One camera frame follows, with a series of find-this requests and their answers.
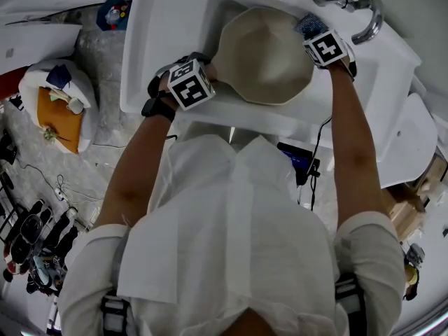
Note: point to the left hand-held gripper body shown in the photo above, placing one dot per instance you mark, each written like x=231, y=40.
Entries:
x=190, y=86

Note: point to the blue scrubbing sponge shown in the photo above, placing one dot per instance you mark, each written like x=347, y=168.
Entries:
x=309, y=23

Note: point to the white power strip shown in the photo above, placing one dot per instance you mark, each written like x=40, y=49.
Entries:
x=61, y=194

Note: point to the black phone with blue screen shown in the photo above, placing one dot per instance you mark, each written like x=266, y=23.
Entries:
x=297, y=156

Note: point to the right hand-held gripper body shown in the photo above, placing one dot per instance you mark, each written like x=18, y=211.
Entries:
x=325, y=49

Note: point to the dried plant sprig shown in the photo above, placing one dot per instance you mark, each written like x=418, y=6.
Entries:
x=50, y=134

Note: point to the orange cushion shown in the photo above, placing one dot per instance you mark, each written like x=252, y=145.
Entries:
x=59, y=121

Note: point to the beige frying pan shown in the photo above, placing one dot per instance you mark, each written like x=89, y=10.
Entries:
x=262, y=54

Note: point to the white shirt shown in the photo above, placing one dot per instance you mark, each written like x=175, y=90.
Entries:
x=224, y=247

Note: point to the white bag with orange contents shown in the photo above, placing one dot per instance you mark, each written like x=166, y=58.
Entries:
x=84, y=86

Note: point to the red-orange board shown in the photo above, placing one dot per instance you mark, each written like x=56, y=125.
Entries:
x=12, y=84

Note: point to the white ceramic basin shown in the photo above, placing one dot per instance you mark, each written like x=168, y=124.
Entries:
x=413, y=142

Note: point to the person's right forearm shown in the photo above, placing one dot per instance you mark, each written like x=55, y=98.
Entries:
x=353, y=152

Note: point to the person's left forearm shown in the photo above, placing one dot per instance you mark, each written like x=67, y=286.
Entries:
x=136, y=170

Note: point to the person's left hand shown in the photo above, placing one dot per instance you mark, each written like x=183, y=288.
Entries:
x=164, y=89

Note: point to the white flat panel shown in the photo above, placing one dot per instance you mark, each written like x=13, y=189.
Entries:
x=38, y=51

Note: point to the blue bin with colourful items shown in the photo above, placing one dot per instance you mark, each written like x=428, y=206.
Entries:
x=113, y=12

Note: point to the white washbasin cabinet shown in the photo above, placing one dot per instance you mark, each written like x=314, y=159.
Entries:
x=164, y=23

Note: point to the cardboard box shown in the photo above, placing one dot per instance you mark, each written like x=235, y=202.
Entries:
x=406, y=212

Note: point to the small white cup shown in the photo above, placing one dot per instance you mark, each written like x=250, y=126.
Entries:
x=76, y=105

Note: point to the chrome faucet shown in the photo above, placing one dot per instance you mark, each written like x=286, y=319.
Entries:
x=374, y=16

